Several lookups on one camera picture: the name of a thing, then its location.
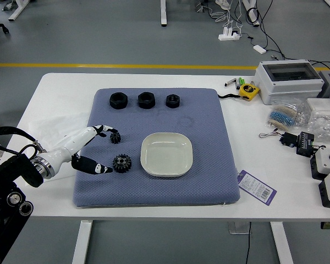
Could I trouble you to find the white square dish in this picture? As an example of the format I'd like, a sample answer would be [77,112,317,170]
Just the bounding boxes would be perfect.
[140,131,194,178]

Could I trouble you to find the clear bag of small parts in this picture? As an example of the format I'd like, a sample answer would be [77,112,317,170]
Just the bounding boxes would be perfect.
[299,109,330,141]

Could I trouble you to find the black module with green lights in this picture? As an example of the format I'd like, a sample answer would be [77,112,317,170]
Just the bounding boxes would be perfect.
[295,131,318,158]

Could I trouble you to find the small black servo module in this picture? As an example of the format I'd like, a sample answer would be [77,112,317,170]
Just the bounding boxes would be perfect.
[279,131,299,149]

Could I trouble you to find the white power strip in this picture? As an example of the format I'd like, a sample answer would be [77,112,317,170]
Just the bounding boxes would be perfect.
[218,25,244,42]

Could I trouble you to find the black floor cable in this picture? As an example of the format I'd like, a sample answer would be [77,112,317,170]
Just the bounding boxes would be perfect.
[246,0,330,72]

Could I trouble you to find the bag of blue resistors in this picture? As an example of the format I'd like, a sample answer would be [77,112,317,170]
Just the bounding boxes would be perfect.
[266,98,306,130]

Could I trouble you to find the purple tag card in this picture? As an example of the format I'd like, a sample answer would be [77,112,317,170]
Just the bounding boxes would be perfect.
[236,169,277,206]

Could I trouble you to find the big black gear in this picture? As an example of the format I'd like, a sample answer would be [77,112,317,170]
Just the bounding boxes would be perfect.
[112,153,131,174]

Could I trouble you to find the large black hex nut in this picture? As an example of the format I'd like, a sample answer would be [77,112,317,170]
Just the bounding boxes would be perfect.
[137,91,157,109]
[109,92,129,110]

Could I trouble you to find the white box with blue button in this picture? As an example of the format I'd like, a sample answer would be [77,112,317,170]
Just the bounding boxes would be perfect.
[310,146,330,182]

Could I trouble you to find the small black gear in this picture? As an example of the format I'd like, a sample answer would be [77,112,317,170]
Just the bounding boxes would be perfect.
[109,131,122,145]

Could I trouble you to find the white table leg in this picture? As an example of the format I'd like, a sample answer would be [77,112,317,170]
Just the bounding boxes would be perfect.
[269,221,294,264]
[71,220,94,264]

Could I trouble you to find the small white box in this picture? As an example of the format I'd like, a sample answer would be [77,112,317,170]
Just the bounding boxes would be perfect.
[306,97,330,118]

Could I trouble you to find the thin coloured wires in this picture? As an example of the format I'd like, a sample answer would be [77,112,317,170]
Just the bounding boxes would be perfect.
[258,131,284,139]

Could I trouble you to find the yellow tape measure with strap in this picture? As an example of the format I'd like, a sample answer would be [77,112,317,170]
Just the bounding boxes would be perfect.
[217,84,261,102]

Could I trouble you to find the blue-grey quilted mat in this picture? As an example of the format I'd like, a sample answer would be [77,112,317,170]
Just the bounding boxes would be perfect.
[72,87,241,209]

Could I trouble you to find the clear plastic bag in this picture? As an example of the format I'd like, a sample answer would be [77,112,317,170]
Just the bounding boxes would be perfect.
[27,109,94,166]

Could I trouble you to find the grey table foot bracket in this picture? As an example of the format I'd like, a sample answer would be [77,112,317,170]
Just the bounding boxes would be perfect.
[227,221,251,235]

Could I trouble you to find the small black hex nut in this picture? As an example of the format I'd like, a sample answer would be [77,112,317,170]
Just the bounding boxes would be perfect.
[165,93,182,109]

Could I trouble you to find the grey enclosure with clear lid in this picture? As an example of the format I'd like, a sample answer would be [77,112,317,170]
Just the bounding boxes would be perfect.
[254,59,325,106]

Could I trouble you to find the white and black robot left hand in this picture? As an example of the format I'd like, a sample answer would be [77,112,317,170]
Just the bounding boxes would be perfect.
[45,124,121,181]

